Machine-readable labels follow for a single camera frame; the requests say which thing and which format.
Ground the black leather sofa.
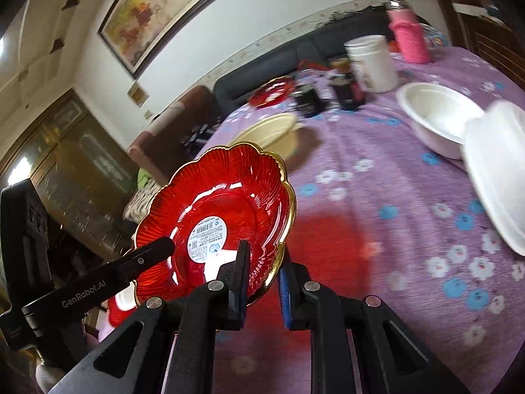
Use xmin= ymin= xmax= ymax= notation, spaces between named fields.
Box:
xmin=213 ymin=6 xmax=394 ymax=118

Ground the framed horse painting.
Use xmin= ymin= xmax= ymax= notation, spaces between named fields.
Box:
xmin=98 ymin=0 xmax=214 ymax=79

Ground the purple floral tablecloth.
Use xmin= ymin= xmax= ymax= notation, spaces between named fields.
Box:
xmin=159 ymin=45 xmax=525 ymax=394

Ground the black round jar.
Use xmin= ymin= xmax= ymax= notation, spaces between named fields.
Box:
xmin=291 ymin=84 xmax=325 ymax=118

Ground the brown armchair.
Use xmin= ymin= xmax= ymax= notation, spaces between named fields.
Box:
xmin=127 ymin=85 xmax=220 ymax=186

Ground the wooden glass door cabinet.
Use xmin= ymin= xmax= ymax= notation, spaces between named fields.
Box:
xmin=1 ymin=90 xmax=139 ymax=261

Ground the white plastic jar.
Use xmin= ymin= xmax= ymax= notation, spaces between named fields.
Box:
xmin=345 ymin=35 xmax=400 ymax=94

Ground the dark jar with cork lid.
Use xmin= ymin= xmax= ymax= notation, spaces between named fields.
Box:
xmin=328 ymin=58 xmax=366 ymax=111

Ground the white foam bowl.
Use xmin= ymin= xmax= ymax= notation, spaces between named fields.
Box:
xmin=462 ymin=100 xmax=525 ymax=255
xmin=396 ymin=82 xmax=484 ymax=160

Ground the pink knit sleeve bottle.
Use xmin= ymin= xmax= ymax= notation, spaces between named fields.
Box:
xmin=385 ymin=0 xmax=431 ymax=64

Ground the red plate with sticker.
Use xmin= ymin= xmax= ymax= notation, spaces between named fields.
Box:
xmin=134 ymin=142 xmax=296 ymax=304

